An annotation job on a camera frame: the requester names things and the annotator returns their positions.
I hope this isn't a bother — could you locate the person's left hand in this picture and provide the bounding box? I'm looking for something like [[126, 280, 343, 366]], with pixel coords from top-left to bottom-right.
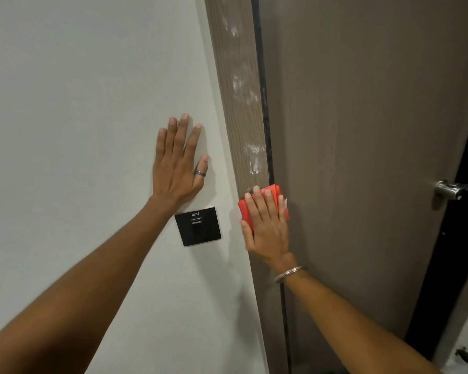
[[152, 113, 210, 209]]

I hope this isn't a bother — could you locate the person's right hand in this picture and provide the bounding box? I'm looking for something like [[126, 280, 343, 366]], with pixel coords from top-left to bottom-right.
[[240, 185, 292, 270]]

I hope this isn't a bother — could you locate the red cleaning cloth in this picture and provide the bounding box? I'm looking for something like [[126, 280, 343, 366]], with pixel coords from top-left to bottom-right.
[[237, 184, 290, 234]]

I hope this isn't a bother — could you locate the person's right forearm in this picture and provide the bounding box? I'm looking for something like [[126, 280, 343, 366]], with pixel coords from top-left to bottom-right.
[[275, 267, 443, 374]]

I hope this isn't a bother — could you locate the person's left forearm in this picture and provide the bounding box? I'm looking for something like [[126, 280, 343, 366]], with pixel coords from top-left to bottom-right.
[[0, 195, 181, 374]]

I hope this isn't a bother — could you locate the silver wrist bangle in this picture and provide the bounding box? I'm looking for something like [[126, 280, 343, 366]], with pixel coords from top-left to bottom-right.
[[274, 265, 307, 284]]

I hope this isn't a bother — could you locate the brown door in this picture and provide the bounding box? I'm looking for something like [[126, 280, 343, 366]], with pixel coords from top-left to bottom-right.
[[255, 0, 468, 374]]

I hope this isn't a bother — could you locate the black wall switch plate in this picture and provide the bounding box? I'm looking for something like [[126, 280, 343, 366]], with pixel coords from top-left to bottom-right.
[[174, 206, 222, 248]]

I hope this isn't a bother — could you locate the wood grain door frame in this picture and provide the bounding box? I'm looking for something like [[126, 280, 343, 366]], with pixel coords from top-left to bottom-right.
[[203, 0, 287, 374]]

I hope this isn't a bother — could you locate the silver door handle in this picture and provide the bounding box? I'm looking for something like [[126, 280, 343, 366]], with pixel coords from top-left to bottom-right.
[[435, 180, 468, 202]]

